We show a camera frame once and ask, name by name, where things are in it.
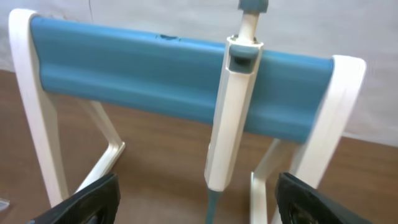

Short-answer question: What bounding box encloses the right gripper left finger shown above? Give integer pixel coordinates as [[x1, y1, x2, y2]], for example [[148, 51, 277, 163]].
[[26, 172, 121, 224]]

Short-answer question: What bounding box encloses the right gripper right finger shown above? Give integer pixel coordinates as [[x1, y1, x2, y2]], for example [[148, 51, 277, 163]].
[[274, 172, 373, 224]]

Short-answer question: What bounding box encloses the white pipette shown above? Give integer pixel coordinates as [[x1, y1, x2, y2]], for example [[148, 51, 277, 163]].
[[203, 0, 270, 224]]

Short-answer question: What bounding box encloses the white and blue stand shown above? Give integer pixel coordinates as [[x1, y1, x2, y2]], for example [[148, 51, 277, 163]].
[[7, 8, 368, 224]]

